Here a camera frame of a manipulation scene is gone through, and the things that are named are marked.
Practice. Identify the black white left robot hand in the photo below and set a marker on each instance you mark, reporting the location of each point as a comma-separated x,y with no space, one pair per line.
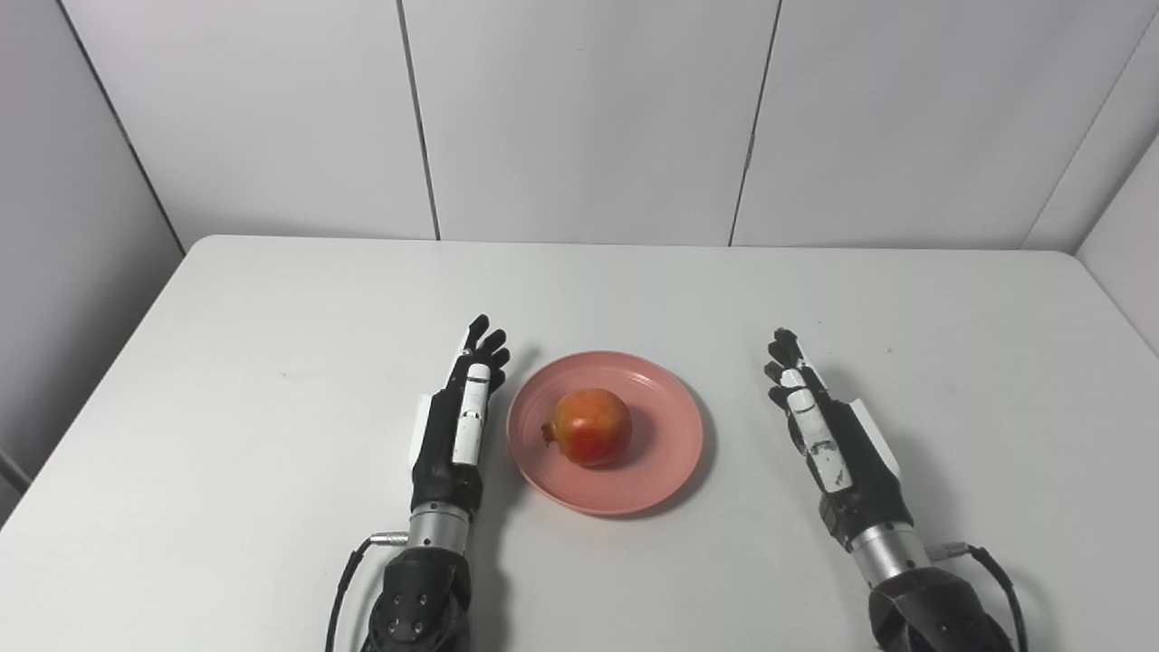
444,471

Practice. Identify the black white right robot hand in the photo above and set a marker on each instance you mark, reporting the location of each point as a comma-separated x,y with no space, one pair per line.
865,489

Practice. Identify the red yellow pomegranate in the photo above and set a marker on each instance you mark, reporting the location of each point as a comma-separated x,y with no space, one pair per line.
593,426

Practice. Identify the pink round plate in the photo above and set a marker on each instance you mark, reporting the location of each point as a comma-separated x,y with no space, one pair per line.
661,453

